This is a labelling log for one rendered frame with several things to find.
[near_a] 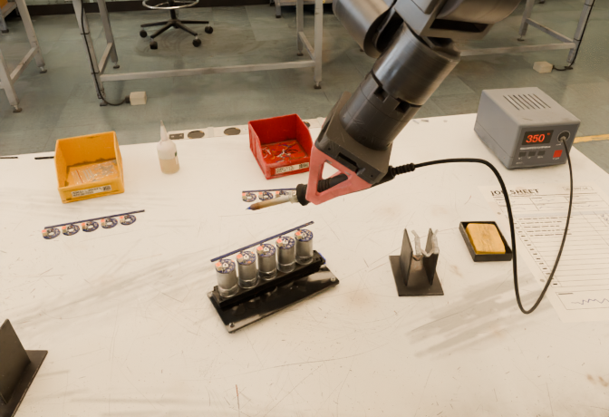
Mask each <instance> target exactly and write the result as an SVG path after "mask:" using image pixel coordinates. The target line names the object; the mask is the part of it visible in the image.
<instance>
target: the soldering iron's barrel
mask: <svg viewBox="0 0 609 417"><path fill-rule="evenodd" d="M286 202H291V203H292V204H293V203H299V201H298V199H297V196H296V191H295V190H293V191H289V192H288V195H285V196H282V197H278V198H274V199H268V200H265V201H261V202H257V203H254V204H251V205H250V208H251V210H253V211H254V210H258V209H264V208H268V207H272V206H275V205H279V204H283V203H286Z"/></svg>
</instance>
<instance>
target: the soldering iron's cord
mask: <svg viewBox="0 0 609 417"><path fill-rule="evenodd" d="M563 143H564V145H565V151H566V155H567V159H568V165H569V172H570V200H569V208H568V214H567V220H566V224H565V232H564V235H563V239H562V243H561V246H560V249H559V252H558V255H557V258H556V262H555V264H554V267H553V269H552V272H551V274H550V276H549V278H548V280H547V282H546V285H545V287H544V289H543V291H542V293H541V295H540V297H539V298H538V299H537V301H536V303H535V304H534V305H533V306H532V307H531V308H530V309H529V310H528V311H526V310H525V309H524V308H523V306H522V304H521V301H520V295H519V290H518V281H517V248H516V236H515V227H514V220H513V214H512V209H511V205H510V200H509V196H508V191H507V188H506V186H505V183H504V181H503V179H502V177H501V175H500V174H499V172H498V170H497V169H496V168H495V167H494V166H493V165H492V164H491V163H490V162H488V161H487V160H483V159H476V158H454V159H444V160H431V161H426V162H422V163H418V164H414V169H416V168H420V167H425V166H430V165H435V164H441V163H451V162H477V163H482V164H485V165H487V166H488V167H489V168H490V169H491V170H492V171H493V172H494V174H495V175H496V177H497V179H498V182H499V184H500V187H501V189H502V192H503V195H504V199H505V202H506V206H507V214H508V221H509V227H510V236H511V246H512V261H513V277H514V288H515V294H516V299H517V304H518V307H519V309H520V310H521V312H522V313H524V314H526V315H528V314H530V313H532V312H533V311H534V310H535V309H536V308H537V306H538V305H539V304H540V302H541V300H542V298H543V297H544V295H545V293H546V291H547V289H548V287H549V285H550V283H551V280H552V278H553V276H554V273H555V272H556V268H557V265H558V262H559V259H560V257H561V254H562V251H563V248H564V244H565V242H566V234H567V230H568V226H569V221H570V216H571V209H572V200H573V172H572V165H571V160H570V155H569V151H568V148H567V145H566V140H563Z"/></svg>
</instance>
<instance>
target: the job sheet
mask: <svg viewBox="0 0 609 417"><path fill-rule="evenodd" d="M505 186H506V188H507V193H508V196H509V200H510V205H511V209H512V214H513V220H514V227H515V236H516V248H517V251H518V252H519V254H520V256H522V258H523V259H524V261H525V262H526V264H527V266H528V268H529V269H530V271H531V273H532V274H533V276H534V277H535V279H536V281H537V282H538V284H539V285H540V286H541V288H542V290H543V289H544V287H545V285H546V282H547V280H548V278H549V276H550V274H551V272H552V269H553V267H554V264H555V262H556V258H557V255H558V252H559V249H560V246H561V243H562V239H563V235H564V232H565V228H566V220H567V214H568V208H569V200H570V182H566V183H543V184H519V185H505ZM478 188H479V190H480V192H481V193H482V195H483V196H484V198H485V200H486V201H487V203H488V204H489V205H490V207H491V209H492V210H493V212H494V213H495V215H496V217H497V218H498V220H499V222H500V224H501V225H502V227H503V228H504V229H505V231H506V232H507V234H508V236H509V237H510V239H511V236H510V227H509V221H508V211H507V206H506V202H505V199H504V195H503V192H502V189H501V187H500V185H497V186H478ZM546 297H547V298H548V300H549V301H550V303H551V305H552V306H553V308H554V309H555V310H556V312H557V314H558V315H559V317H560V318H561V320H562V322H563V323H572V322H588V321H604V320H609V197H608V196H607V195H606V194H605V193H604V192H603V191H602V190H601V189H600V188H599V187H598V186H597V185H596V184H595V183H594V182H593V181H588V182H573V200H572V209H571V216H570V221H569V226H568V230H567V234H566V239H565V244H564V248H563V251H562V254H561V257H560V259H559V262H558V265H557V268H556V272H555V273H554V276H553V278H552V280H551V283H550V285H549V287H548V289H547V291H546Z"/></svg>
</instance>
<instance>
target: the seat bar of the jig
mask: <svg viewBox="0 0 609 417"><path fill-rule="evenodd" d="M320 265H321V259H320V258H319V257H318V256H317V255H316V254H315V252H314V251H313V261H312V262H311V263H310V264H307V265H300V264H298V263H297V262H296V261H295V269H294V270H292V271H290V272H281V271H279V270H278V269H277V264H276V273H277V275H276V277H275V278H273V279H271V280H263V279H261V278H260V277H259V276H258V269H257V280H258V283H257V285H256V286H254V287H252V288H243V287H242V286H240V285H239V281H238V276H237V286H238V291H237V293H236V294H235V295H233V296H230V297H225V296H222V295H221V294H220V293H219V292H218V285H216V286H213V288H214V292H213V297H214V299H215V300H216V302H217V304H218V306H219V308H221V307H224V306H226V305H230V304H232V303H234V302H236V301H238V300H240V299H243V298H245V297H247V296H251V295H253V294H255V293H257V292H259V291H262V290H264V289H266V288H269V287H270V286H274V285H276V284H278V283H281V282H283V281H285V280H287V279H289V278H291V277H294V276H297V275H300V274H302V273H304V272H306V271H308V270H310V269H313V268H315V267H319V266H320Z"/></svg>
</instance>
